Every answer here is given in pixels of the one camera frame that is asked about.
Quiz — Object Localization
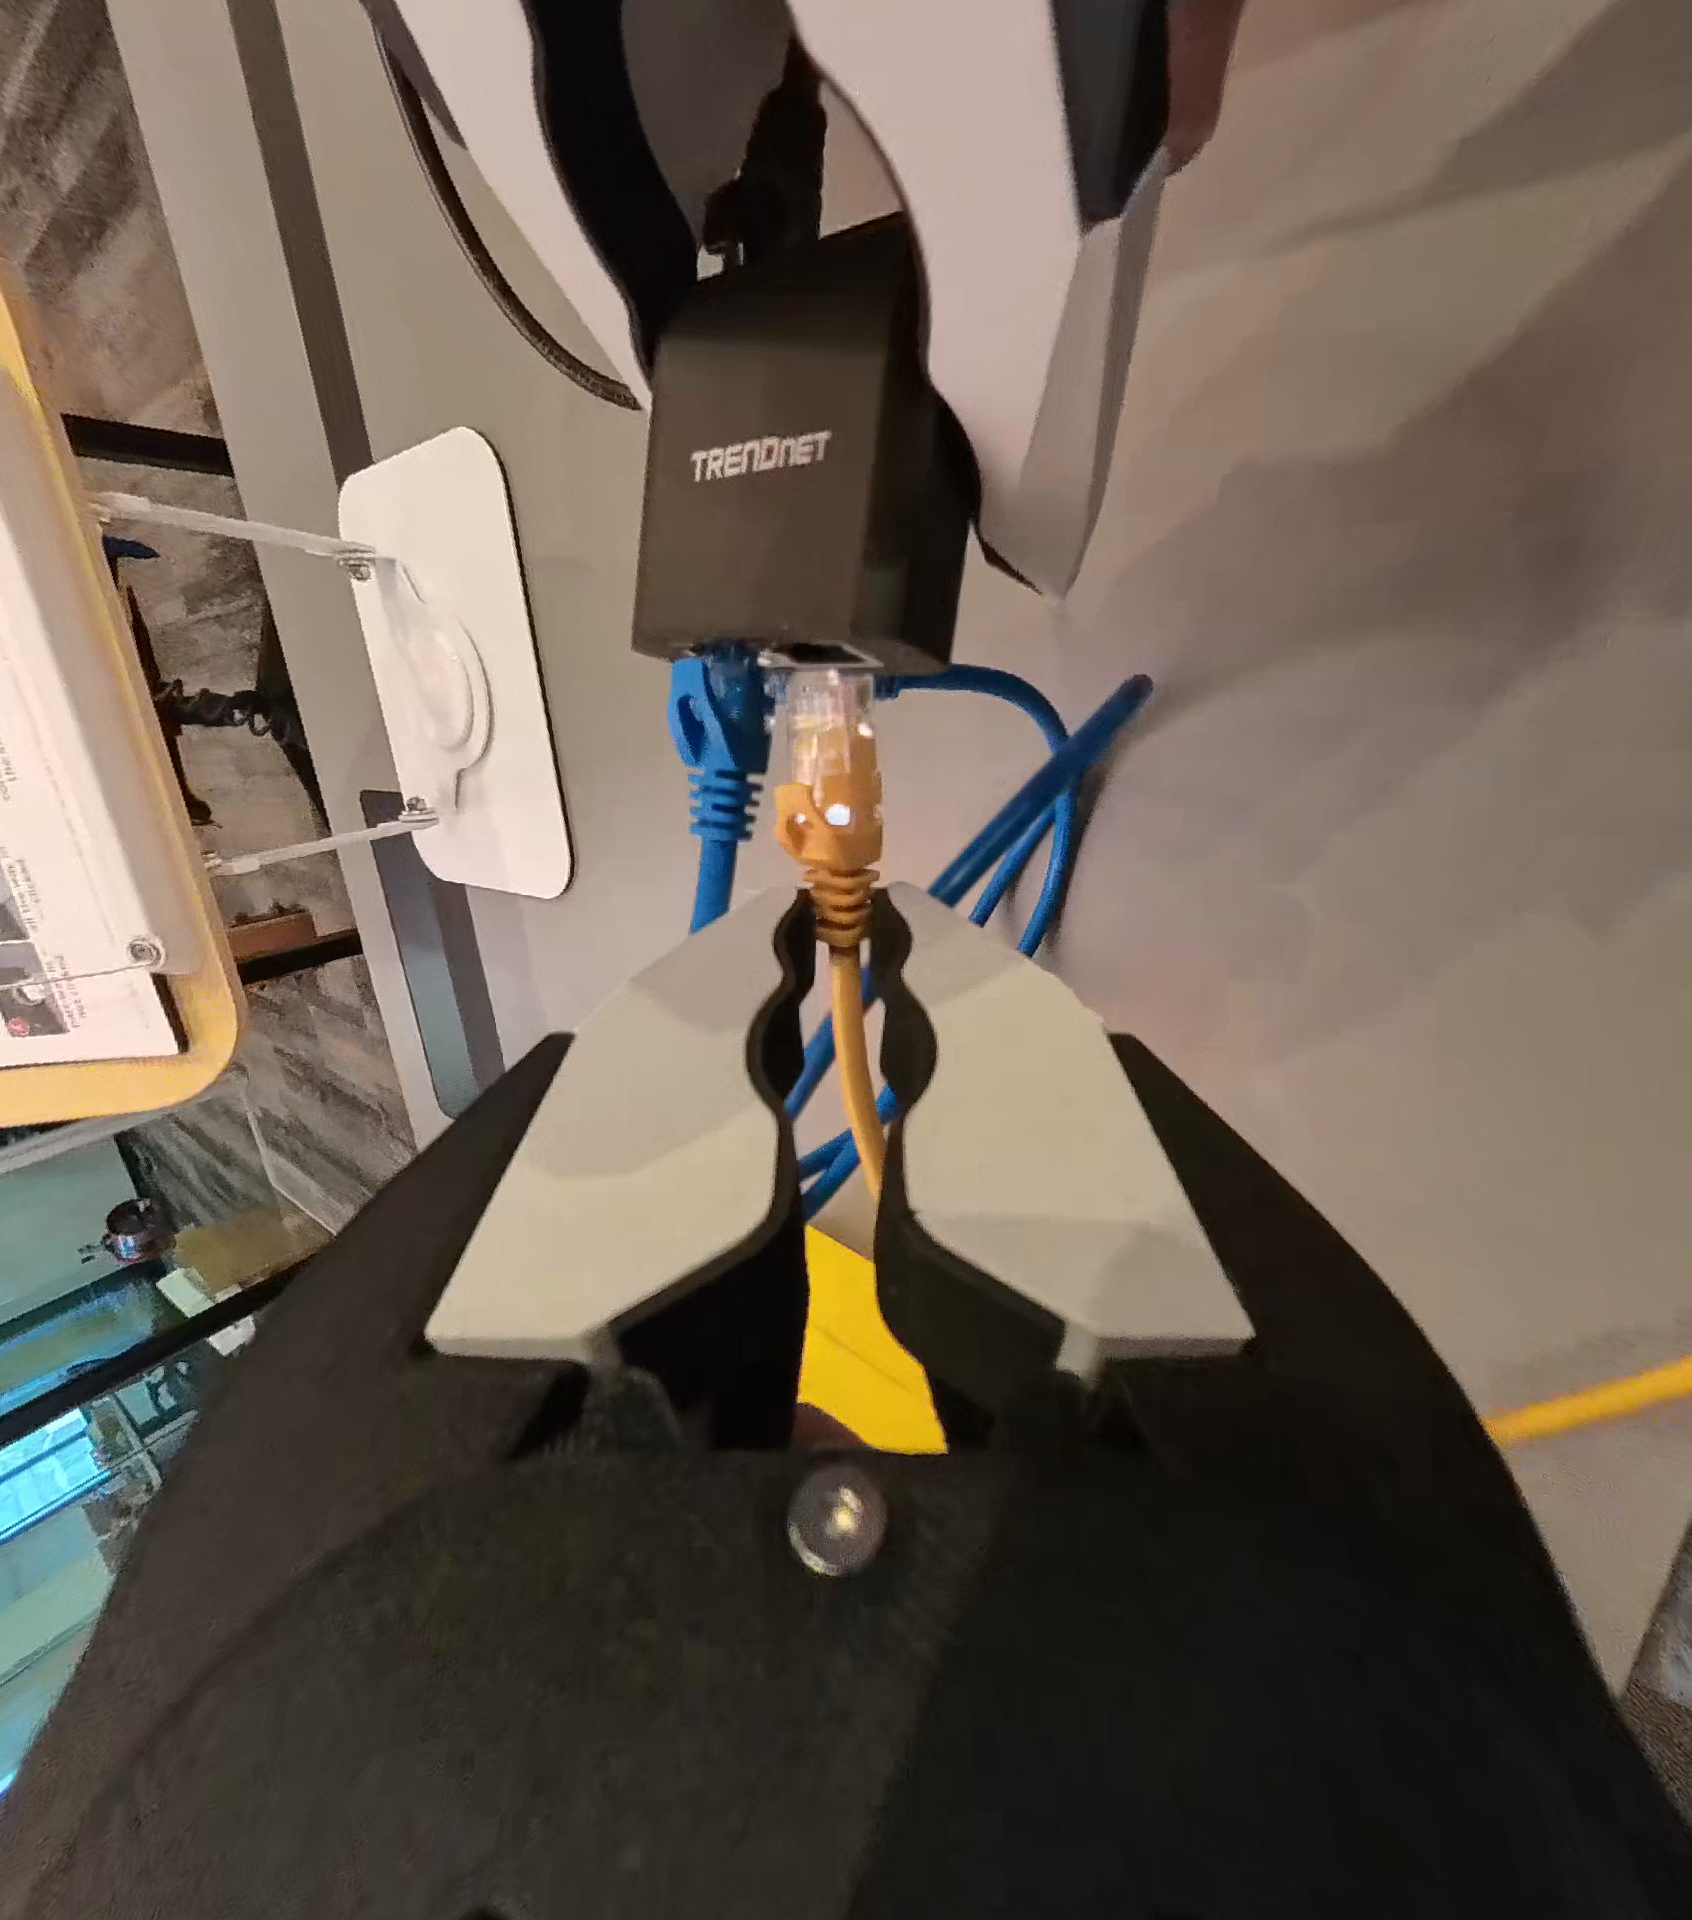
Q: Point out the black coiled cable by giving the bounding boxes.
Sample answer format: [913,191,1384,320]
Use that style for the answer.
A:
[152,678,301,740]

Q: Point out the yellow plastic bin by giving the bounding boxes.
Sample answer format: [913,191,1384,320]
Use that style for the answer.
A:
[797,1230,950,1454]

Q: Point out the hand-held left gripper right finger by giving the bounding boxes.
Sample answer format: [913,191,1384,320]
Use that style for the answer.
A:
[867,880,1255,1387]

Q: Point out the blue ethernet cable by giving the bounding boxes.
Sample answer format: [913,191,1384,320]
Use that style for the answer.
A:
[663,638,1154,1218]

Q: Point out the orange ethernet cable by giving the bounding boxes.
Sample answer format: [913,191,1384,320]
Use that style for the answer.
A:
[771,665,1692,1447]

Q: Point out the black network switch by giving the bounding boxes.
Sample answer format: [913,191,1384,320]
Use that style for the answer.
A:
[632,210,970,669]

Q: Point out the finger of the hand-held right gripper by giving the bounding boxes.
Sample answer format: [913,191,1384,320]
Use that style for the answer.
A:
[783,0,1172,595]
[387,0,789,360]

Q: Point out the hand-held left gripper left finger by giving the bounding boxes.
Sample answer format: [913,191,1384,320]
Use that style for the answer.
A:
[422,886,805,1374]

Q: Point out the white mount plate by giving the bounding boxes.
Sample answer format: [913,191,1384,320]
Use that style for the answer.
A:
[337,427,574,901]

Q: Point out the instruction sheet on board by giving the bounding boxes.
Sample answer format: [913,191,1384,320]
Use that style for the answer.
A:
[0,158,249,1142]

